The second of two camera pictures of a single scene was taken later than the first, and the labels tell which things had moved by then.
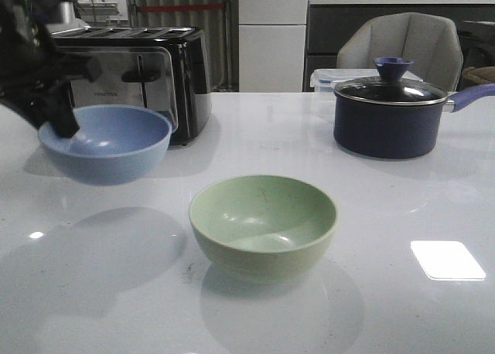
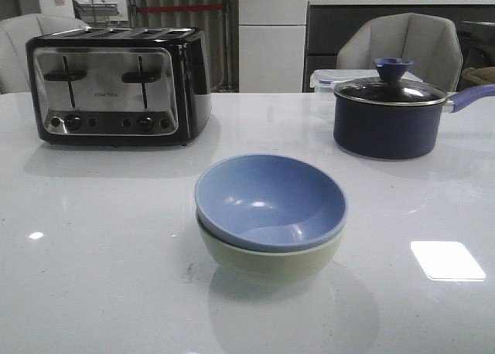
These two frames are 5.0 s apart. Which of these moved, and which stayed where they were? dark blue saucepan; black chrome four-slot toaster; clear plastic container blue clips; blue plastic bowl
Moved: blue plastic bowl
Stayed: clear plastic container blue clips; dark blue saucepan; black chrome four-slot toaster
